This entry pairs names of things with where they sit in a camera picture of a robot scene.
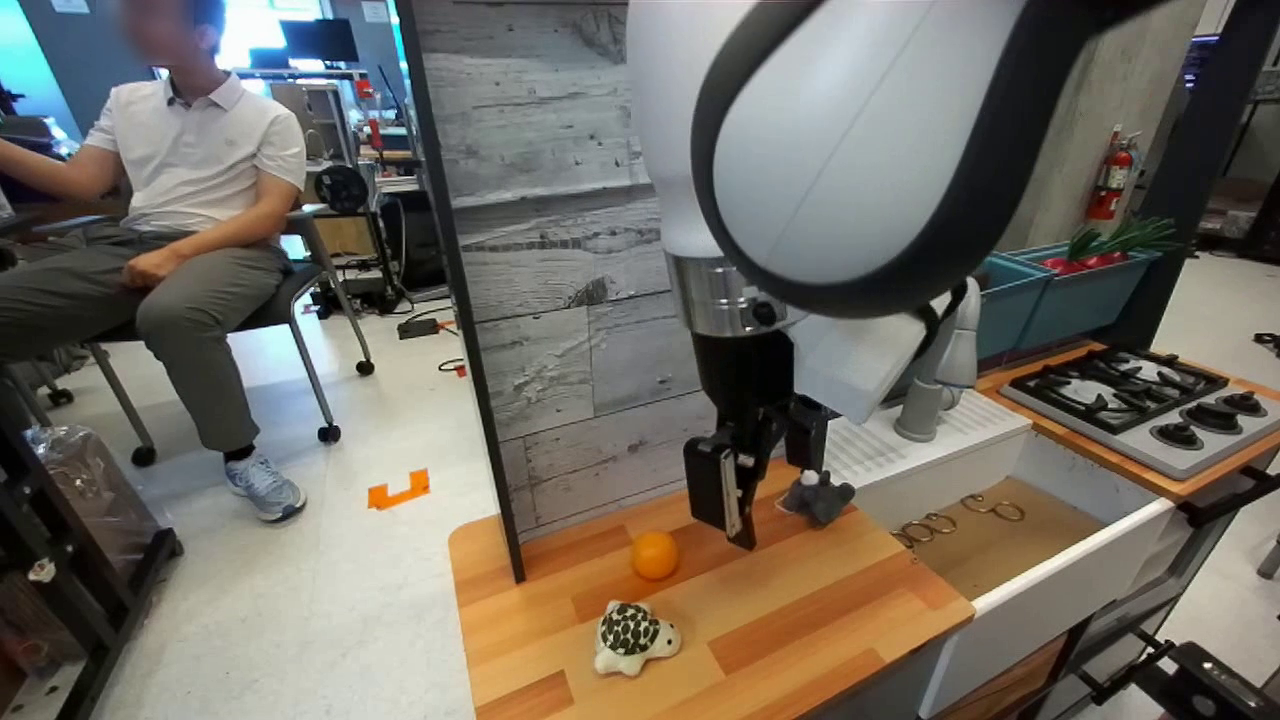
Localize green artificial plant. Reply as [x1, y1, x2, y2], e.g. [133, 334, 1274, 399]
[1058, 215, 1193, 273]

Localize orange floor marker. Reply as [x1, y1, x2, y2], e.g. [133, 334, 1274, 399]
[364, 464, 435, 515]

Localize gray toy stove black burners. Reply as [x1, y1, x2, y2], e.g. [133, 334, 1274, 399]
[1006, 347, 1280, 484]

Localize gray sink faucet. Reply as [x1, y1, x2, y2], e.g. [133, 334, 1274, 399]
[888, 278, 989, 448]

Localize seated person white shirt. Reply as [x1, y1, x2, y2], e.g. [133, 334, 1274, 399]
[0, 0, 313, 528]

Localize spotted turtle toy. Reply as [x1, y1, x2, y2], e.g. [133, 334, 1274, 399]
[590, 595, 683, 681]

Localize red fire extinguisher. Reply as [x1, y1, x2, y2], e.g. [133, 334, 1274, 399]
[1082, 123, 1143, 228]

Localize gray office chair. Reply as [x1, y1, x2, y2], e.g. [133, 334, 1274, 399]
[77, 194, 381, 470]

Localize background metal shelf rack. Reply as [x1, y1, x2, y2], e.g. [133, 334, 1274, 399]
[234, 54, 431, 315]

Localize wooden kitchen counter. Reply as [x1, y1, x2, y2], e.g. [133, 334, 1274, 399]
[446, 334, 1280, 720]

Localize black metal frame post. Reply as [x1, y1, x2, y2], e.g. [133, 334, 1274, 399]
[1114, 0, 1280, 355]

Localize gray stone-look backdrop panel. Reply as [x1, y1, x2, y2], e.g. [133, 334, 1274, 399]
[398, 0, 724, 582]

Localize teal plastic bin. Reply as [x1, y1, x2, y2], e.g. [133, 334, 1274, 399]
[977, 245, 1163, 364]

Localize black equipment cart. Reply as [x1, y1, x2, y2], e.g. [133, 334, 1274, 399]
[0, 394, 187, 720]

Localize black metal stand frame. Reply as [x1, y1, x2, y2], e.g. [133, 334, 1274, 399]
[1023, 464, 1280, 720]

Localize small gray plush teddy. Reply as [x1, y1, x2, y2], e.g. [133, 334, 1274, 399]
[775, 468, 859, 530]

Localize orange fruit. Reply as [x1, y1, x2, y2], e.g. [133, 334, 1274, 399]
[627, 528, 683, 582]

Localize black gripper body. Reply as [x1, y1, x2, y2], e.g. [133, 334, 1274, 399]
[690, 322, 809, 464]

